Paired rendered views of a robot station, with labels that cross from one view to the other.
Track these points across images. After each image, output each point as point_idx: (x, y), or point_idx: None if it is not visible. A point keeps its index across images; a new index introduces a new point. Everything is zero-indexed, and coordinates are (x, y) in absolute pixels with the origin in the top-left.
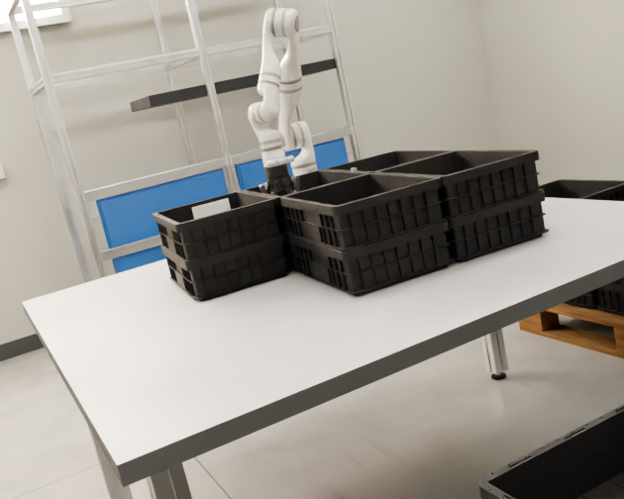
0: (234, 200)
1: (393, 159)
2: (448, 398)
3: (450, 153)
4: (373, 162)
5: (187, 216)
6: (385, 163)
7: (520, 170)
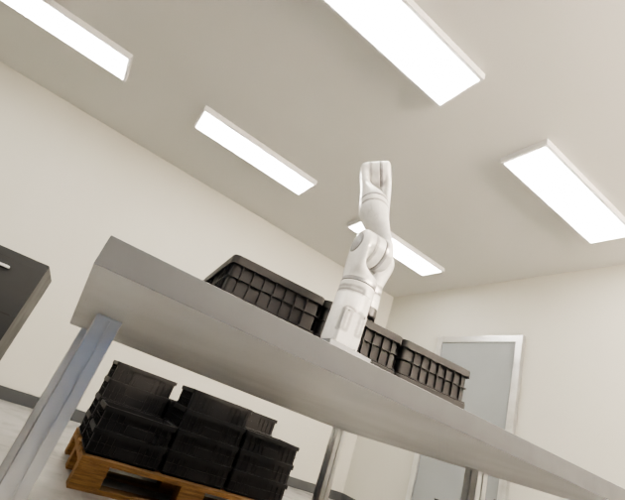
0: (407, 349)
1: (237, 267)
2: None
3: None
4: (264, 277)
5: (443, 371)
6: (248, 275)
7: None
